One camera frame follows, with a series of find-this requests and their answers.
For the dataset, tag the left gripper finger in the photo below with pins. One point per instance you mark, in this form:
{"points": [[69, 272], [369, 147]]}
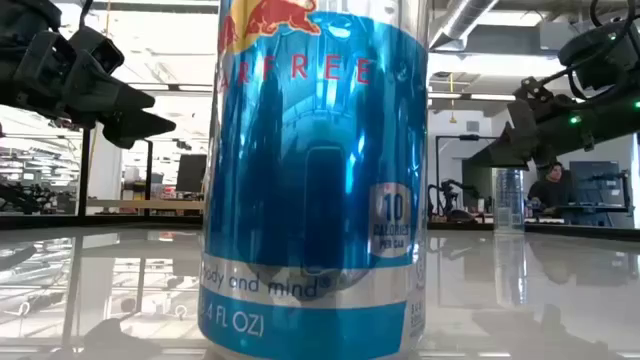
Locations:
{"points": [[100, 92], [140, 127]]}

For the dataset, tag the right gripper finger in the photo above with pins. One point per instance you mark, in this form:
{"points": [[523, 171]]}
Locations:
{"points": [[505, 152]]}

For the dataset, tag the blue silver Red Bull can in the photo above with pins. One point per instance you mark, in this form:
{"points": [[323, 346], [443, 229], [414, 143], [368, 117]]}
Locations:
{"points": [[507, 205], [310, 175]]}

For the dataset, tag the black background robot arm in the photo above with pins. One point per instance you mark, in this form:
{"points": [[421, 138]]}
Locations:
{"points": [[450, 200], [25, 197]]}

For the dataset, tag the dark computer monitor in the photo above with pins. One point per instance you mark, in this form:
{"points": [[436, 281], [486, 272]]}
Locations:
{"points": [[191, 172], [600, 167]]}

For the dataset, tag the ceiling light strip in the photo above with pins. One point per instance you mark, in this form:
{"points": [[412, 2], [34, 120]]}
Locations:
{"points": [[492, 96]]}

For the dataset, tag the person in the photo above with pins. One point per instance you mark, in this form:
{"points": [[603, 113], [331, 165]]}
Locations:
{"points": [[550, 195]]}

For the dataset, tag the yellow hanging pendant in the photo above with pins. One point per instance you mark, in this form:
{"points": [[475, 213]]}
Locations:
{"points": [[452, 119]]}

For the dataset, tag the black desk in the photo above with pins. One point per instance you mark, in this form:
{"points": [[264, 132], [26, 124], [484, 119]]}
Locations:
{"points": [[590, 209]]}

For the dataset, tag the black metal gantry frame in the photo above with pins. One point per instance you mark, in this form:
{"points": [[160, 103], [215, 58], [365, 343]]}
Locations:
{"points": [[470, 137]]}

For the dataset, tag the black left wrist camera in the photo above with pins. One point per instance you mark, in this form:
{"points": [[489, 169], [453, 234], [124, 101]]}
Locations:
{"points": [[100, 50]]}

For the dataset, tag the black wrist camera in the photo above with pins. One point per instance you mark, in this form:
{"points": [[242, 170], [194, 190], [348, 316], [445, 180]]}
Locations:
{"points": [[525, 95], [100, 50]]}

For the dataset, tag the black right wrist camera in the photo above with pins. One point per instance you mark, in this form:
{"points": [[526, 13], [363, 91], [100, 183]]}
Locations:
{"points": [[525, 95]]}

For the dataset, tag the black metal table frame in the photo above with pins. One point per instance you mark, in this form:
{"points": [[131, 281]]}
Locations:
{"points": [[50, 222]]}

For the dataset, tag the silver ventilation duct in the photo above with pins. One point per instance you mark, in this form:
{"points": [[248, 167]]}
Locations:
{"points": [[465, 22]]}

